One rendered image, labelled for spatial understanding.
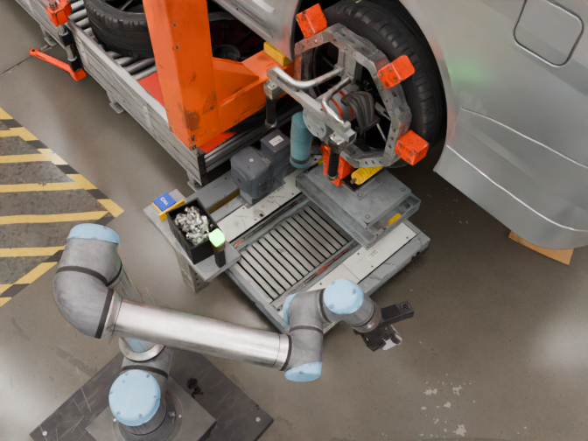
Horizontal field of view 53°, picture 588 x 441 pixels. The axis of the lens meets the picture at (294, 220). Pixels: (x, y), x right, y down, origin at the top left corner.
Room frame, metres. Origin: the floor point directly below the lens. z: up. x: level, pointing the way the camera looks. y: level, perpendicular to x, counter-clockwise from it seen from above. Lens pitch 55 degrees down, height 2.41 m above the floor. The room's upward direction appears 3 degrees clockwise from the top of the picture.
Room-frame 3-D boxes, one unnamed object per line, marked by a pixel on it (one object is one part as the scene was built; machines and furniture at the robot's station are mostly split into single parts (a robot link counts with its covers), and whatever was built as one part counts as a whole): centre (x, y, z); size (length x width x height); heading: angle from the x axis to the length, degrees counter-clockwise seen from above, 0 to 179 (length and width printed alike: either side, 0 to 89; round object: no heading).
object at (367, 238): (1.75, -0.30, 0.13); 0.50 x 0.36 x 0.10; 44
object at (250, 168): (1.79, 0.10, 0.26); 0.42 x 0.18 x 0.35; 134
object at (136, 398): (0.56, 0.45, 0.58); 0.17 x 0.15 x 0.18; 178
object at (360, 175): (1.62, -0.33, 0.51); 0.29 x 0.06 x 0.06; 134
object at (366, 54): (1.64, -0.18, 0.85); 0.54 x 0.07 x 0.54; 44
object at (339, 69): (1.62, -0.02, 1.03); 0.19 x 0.18 x 0.11; 134
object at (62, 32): (2.56, 1.28, 0.30); 0.09 x 0.05 x 0.50; 44
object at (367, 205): (1.75, -0.30, 0.32); 0.40 x 0.30 x 0.28; 44
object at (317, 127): (1.59, -0.13, 0.85); 0.21 x 0.14 x 0.14; 134
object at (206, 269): (1.27, 0.41, 0.44); 0.43 x 0.17 x 0.03; 44
